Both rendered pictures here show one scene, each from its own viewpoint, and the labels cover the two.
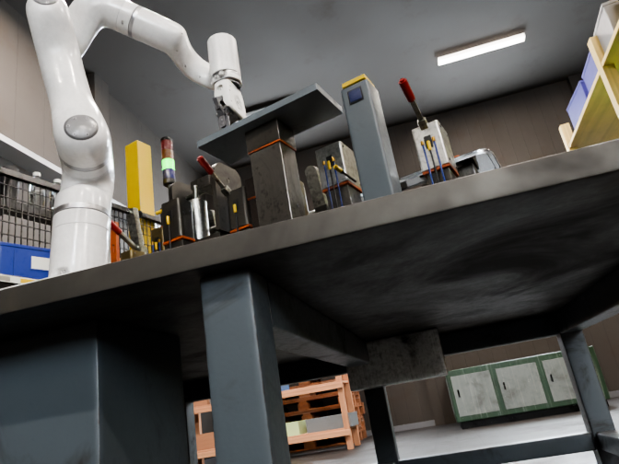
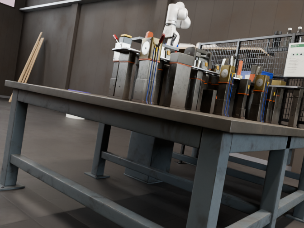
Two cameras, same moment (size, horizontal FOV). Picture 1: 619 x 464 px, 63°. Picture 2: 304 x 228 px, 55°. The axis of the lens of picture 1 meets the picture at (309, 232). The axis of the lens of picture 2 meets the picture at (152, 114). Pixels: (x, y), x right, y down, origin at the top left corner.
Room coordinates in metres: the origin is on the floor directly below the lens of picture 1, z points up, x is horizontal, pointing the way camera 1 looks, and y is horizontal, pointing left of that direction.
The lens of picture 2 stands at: (2.30, -1.92, 0.71)
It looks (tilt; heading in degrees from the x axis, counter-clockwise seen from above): 2 degrees down; 118
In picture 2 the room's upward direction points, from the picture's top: 9 degrees clockwise
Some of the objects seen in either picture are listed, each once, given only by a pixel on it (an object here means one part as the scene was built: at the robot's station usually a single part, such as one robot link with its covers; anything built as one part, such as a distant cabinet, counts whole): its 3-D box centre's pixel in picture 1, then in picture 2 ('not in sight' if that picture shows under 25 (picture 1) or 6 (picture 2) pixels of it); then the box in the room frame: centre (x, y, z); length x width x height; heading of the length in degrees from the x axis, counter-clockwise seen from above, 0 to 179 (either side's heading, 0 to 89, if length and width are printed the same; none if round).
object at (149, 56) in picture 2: not in sight; (148, 71); (1.47, -0.50, 0.88); 0.14 x 0.09 x 0.36; 153
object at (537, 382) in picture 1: (516, 388); not in sight; (7.01, -2.30, 0.33); 1.69 x 1.55 x 0.67; 79
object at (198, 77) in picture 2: not in sight; (191, 90); (1.52, 0.04, 0.84); 0.12 x 0.05 x 0.29; 153
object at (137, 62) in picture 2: not in sight; (138, 78); (1.32, -0.36, 0.84); 0.05 x 0.05 x 0.29; 63
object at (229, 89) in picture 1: (228, 101); (169, 31); (1.20, 0.16, 1.29); 0.10 x 0.07 x 0.11; 162
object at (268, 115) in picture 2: not in sight; (268, 105); (1.98, 0.50, 0.84); 0.12 x 0.07 x 0.28; 153
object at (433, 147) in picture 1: (445, 195); (117, 71); (1.13, -0.33, 0.88); 0.12 x 0.07 x 0.36; 153
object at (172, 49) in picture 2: (268, 127); (155, 44); (1.15, 0.06, 1.16); 0.37 x 0.14 x 0.02; 63
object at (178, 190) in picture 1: (211, 249); (193, 79); (1.42, 0.29, 0.94); 0.18 x 0.13 x 0.49; 63
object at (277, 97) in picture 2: not in sight; (273, 105); (2.02, 0.57, 0.84); 0.05 x 0.05 x 0.29; 63
